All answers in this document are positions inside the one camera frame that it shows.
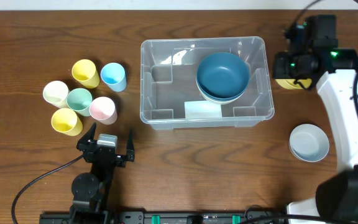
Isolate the yellow cup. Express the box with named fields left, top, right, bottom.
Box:
left=71, top=59, right=100, bottom=88
left=51, top=108, right=83, bottom=136

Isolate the light blue cup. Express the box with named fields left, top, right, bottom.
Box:
left=101, top=63, right=127, bottom=92

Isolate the dark blue bowl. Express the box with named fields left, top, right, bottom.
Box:
left=196, top=52, right=250, bottom=99
left=196, top=80, right=249, bottom=100

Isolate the small yellow bowl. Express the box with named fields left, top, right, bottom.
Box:
left=275, top=79, right=312, bottom=90

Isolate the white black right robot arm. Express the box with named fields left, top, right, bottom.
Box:
left=273, top=15, right=358, bottom=223

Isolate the pink cup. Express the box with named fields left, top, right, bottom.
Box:
left=89, top=96, right=117, bottom=125

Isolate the small light grey bowl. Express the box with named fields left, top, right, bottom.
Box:
left=289, top=124, right=330, bottom=162

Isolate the yellow cup lower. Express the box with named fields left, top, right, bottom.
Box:
left=51, top=108, right=83, bottom=136

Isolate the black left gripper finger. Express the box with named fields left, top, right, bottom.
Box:
left=76, top=123, right=97, bottom=151
left=126, top=130, right=135, bottom=162

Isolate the mint green cup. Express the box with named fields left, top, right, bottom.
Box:
left=67, top=88, right=93, bottom=117

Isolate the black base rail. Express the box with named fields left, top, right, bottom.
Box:
left=39, top=208, right=283, bottom=224

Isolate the clear plastic storage container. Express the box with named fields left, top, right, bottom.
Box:
left=140, top=36, right=275, bottom=130

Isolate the cream white cup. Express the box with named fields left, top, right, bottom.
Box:
left=42, top=80, right=70, bottom=108

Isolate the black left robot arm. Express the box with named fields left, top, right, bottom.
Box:
left=71, top=123, right=135, bottom=213

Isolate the yellow cup upper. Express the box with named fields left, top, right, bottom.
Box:
left=71, top=59, right=100, bottom=88

